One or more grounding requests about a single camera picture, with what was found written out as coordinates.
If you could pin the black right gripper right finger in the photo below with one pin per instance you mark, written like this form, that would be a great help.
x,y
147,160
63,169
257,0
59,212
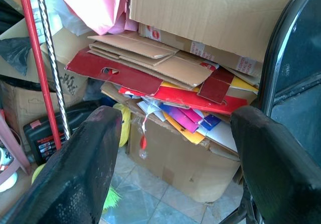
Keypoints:
x,y
278,168

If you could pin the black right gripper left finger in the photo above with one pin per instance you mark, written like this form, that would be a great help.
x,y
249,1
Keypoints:
x,y
72,173

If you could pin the black plastic tool case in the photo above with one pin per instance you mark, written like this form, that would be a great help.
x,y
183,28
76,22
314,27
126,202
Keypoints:
x,y
47,136

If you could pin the green broom bristles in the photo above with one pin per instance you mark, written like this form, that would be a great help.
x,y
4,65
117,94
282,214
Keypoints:
x,y
113,199

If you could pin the pink plastic stool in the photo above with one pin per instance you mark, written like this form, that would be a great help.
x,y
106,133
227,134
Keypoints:
x,y
11,148

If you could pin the printed brown cardboard box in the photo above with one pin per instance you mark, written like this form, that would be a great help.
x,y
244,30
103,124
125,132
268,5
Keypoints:
x,y
22,103

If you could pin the large brown cardboard box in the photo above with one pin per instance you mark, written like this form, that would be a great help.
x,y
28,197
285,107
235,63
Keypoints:
x,y
180,163

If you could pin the orange yellow paper sheet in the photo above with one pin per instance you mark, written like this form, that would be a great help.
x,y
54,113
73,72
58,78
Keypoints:
x,y
185,131

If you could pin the black folding metal chair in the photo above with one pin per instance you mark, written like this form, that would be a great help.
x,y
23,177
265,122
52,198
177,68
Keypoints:
x,y
296,65

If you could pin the magenta blue glossy box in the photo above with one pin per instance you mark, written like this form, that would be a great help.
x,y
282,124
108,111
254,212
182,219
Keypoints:
x,y
183,117

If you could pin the red flattened cardboard box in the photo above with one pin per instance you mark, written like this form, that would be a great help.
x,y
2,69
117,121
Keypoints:
x,y
118,74

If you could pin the bright red cardboard sheet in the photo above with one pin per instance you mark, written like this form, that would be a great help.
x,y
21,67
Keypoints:
x,y
190,98

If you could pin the black white striped stick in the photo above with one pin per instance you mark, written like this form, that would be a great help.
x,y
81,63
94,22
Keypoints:
x,y
53,58

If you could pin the taped flat cardboard box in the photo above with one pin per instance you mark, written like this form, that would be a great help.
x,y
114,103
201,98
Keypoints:
x,y
225,53

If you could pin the black plastic bag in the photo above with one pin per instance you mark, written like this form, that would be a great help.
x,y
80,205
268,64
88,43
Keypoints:
x,y
15,53

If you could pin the brown flattened cardboard box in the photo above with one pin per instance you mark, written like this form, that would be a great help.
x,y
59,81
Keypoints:
x,y
173,63

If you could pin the white plastic bag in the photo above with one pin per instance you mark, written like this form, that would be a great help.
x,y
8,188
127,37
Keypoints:
x,y
67,18

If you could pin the pink paper sheet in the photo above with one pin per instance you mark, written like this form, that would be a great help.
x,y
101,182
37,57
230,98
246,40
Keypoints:
x,y
100,5

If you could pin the big plain cardboard sheet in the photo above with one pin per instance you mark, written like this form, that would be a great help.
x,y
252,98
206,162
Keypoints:
x,y
200,15

